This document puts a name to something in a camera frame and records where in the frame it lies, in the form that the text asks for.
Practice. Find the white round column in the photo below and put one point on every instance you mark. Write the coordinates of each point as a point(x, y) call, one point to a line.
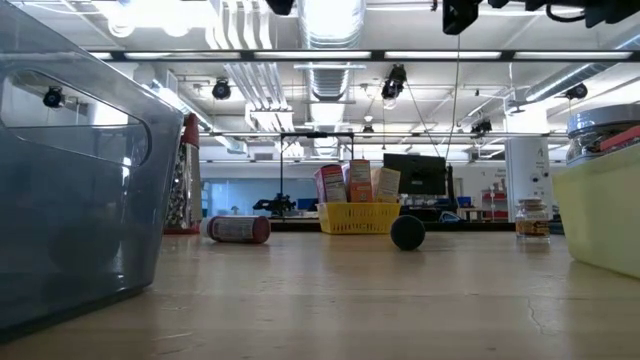
point(525, 170)

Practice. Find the glass jar with silver lid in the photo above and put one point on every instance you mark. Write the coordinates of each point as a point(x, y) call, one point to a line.
point(600, 125)

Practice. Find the yellow plastic basket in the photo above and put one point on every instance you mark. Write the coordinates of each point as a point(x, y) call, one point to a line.
point(357, 218)

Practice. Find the small glass spice jar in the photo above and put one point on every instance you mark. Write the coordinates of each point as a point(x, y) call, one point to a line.
point(532, 222)

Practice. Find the black overhead camera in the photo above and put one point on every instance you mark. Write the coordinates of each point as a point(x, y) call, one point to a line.
point(395, 82)

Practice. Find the red food colouring bottle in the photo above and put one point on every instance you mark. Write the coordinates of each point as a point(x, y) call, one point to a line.
point(240, 230)

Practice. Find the red Froot Loops cereal box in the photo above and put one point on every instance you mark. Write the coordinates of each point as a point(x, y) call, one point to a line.
point(332, 187)

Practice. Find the black computer monitor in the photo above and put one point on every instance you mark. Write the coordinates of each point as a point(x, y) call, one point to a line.
point(420, 175)

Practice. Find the yellow translucent plastic bin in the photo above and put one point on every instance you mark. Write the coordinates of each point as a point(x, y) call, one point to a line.
point(605, 215)

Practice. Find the red smoked paprika tin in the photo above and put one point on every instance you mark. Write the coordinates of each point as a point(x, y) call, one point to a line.
point(625, 139)

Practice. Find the purple food colouring bottle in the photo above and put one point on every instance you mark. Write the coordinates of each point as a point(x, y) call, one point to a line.
point(407, 233)

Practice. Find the silver ventilation duct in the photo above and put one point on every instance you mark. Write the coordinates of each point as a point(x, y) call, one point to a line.
point(330, 30)

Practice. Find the yellow Corn Pops cereal box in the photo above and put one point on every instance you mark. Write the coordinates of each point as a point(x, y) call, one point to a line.
point(388, 186)

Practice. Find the black overhead frame beam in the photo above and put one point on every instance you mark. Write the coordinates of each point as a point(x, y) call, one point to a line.
point(377, 55)

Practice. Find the black background device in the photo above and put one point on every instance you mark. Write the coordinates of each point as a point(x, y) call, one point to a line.
point(277, 205)

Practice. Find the small shelf with items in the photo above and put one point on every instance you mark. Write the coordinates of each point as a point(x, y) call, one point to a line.
point(492, 202)

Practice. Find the thin black background frame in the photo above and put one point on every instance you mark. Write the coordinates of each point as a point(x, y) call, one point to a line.
point(317, 134)

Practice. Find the grey translucent plastic bin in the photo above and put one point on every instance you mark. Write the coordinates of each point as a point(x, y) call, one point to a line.
point(75, 225)

